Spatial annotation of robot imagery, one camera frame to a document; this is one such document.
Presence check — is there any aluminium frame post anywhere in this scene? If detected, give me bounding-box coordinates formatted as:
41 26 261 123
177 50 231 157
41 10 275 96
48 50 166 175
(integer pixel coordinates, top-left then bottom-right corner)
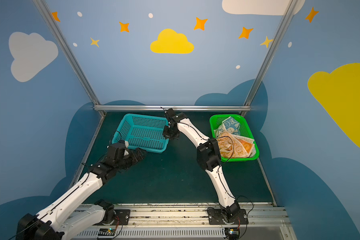
33 0 101 106
240 0 299 117

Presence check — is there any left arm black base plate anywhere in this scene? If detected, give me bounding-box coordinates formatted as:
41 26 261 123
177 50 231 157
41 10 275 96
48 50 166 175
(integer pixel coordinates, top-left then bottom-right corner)
98 209 131 226

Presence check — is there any teal plastic basket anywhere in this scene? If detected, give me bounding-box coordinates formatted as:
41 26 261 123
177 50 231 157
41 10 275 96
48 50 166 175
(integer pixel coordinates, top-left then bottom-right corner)
112 114 169 154

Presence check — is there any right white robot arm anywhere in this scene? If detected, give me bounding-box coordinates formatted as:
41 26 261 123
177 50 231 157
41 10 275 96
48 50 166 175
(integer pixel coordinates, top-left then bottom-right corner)
163 108 241 224

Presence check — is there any green plastic basket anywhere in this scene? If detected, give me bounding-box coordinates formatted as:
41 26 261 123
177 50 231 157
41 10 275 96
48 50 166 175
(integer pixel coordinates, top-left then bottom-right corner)
210 114 260 162

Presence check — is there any teal pattern towel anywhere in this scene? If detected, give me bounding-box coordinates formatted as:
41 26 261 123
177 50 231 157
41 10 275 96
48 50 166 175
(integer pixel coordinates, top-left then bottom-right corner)
215 117 241 137

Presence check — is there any right small circuit board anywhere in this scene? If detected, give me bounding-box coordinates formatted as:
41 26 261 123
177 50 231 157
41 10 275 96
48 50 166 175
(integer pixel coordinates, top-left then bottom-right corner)
224 228 240 240

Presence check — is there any orange bunny pattern towel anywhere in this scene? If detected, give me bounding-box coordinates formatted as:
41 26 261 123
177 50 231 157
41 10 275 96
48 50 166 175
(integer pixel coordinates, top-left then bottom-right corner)
217 131 256 159

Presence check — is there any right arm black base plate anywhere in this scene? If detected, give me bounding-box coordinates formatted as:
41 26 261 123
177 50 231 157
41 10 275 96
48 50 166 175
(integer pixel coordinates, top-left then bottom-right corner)
207 208 249 225

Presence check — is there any small circuit board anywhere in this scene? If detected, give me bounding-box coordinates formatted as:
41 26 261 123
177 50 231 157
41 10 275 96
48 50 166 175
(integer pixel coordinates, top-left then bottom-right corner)
224 228 240 240
97 228 116 240

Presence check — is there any left small circuit board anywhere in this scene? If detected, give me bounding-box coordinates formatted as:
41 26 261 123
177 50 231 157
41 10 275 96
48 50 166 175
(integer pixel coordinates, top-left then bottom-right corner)
97 228 116 240

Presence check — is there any right aluminium frame post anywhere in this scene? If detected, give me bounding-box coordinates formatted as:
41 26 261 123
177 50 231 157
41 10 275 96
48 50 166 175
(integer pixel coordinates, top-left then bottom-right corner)
240 0 299 117

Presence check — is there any left aluminium frame post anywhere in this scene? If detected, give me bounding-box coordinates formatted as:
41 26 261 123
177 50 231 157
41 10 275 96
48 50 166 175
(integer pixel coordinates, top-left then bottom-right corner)
33 0 101 106

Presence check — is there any horizontal aluminium frame rail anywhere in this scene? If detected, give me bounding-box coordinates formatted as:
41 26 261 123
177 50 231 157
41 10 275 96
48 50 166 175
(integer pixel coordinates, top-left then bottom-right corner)
94 105 251 112

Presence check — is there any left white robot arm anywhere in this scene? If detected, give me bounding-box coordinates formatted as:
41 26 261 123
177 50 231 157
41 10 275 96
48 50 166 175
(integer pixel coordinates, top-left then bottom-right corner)
14 141 147 240

